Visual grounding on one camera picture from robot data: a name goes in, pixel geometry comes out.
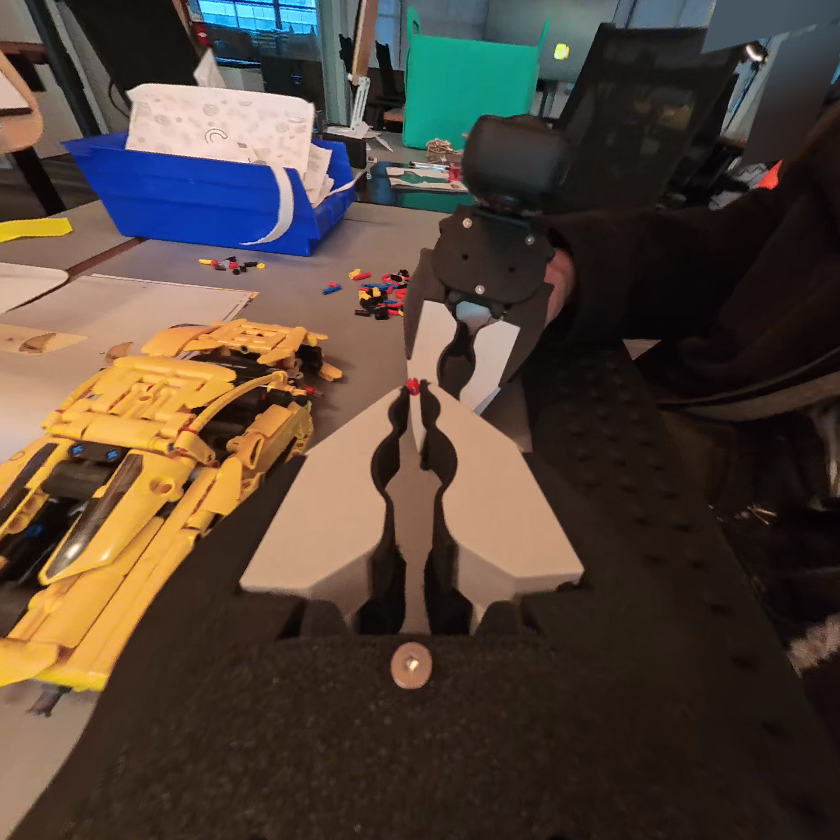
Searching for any grey desk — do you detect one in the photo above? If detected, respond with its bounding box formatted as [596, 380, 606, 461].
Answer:
[0, 147, 532, 840]

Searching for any instruction booklet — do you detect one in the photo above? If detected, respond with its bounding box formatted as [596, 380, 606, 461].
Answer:
[0, 272, 258, 463]

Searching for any green cutting mat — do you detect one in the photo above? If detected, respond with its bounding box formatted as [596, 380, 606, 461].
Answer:
[369, 161, 471, 215]

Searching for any blue storage bin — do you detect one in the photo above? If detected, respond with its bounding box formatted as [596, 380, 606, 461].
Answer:
[62, 130, 359, 258]

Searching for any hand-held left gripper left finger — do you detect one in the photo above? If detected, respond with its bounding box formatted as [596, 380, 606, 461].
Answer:
[239, 386, 411, 634]

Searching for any perforated grey panel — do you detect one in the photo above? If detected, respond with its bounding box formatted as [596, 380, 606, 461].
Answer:
[525, 340, 840, 840]

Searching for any yellow paper note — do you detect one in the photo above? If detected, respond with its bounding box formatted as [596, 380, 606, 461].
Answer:
[0, 217, 74, 244]

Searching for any pile of mixed small bricks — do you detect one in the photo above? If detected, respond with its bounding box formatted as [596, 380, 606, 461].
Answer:
[322, 266, 412, 322]

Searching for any wooden sign board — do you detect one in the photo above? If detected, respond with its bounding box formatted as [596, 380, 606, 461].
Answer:
[0, 51, 44, 156]

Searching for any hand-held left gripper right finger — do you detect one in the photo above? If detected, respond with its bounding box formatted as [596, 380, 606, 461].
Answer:
[420, 382, 585, 634]

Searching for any yellow toy brick car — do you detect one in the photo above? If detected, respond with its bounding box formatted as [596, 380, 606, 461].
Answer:
[0, 319, 343, 694]

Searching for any white and green card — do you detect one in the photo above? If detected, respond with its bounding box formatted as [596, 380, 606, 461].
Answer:
[386, 165, 462, 193]

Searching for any white paper bag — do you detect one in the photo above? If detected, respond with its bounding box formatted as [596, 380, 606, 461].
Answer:
[123, 82, 359, 248]

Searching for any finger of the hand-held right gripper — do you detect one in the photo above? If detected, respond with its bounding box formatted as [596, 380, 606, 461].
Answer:
[406, 298, 460, 455]
[453, 318, 524, 417]

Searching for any person's right hand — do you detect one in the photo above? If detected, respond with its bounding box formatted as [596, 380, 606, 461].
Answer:
[545, 251, 580, 324]

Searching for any black mesh office chair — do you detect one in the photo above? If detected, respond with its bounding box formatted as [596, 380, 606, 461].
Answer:
[556, 23, 744, 212]

